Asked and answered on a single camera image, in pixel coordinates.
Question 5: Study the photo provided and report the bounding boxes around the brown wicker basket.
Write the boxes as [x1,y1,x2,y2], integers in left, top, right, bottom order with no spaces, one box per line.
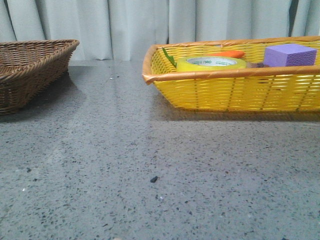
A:
[0,39,80,115]

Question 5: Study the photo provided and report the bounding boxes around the light grey curtain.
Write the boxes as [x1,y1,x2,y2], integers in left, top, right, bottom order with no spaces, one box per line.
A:
[0,0,320,61]

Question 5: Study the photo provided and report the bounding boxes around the yellow-clear packing tape roll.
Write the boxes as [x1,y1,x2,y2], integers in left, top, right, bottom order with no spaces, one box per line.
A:
[176,56,247,72]

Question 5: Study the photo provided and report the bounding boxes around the purple foam cube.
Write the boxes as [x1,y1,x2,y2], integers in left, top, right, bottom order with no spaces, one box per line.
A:
[263,43,317,67]

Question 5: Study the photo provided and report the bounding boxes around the yellow woven plastic basket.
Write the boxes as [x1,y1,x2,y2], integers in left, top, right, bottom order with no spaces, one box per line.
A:
[142,36,320,112]

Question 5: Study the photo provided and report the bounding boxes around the brown lumpy toy item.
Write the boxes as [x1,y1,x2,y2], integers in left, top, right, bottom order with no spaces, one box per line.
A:
[246,62,270,68]

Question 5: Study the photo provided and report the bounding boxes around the orange toy carrot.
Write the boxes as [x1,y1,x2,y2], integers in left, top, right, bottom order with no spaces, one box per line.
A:
[162,47,245,67]

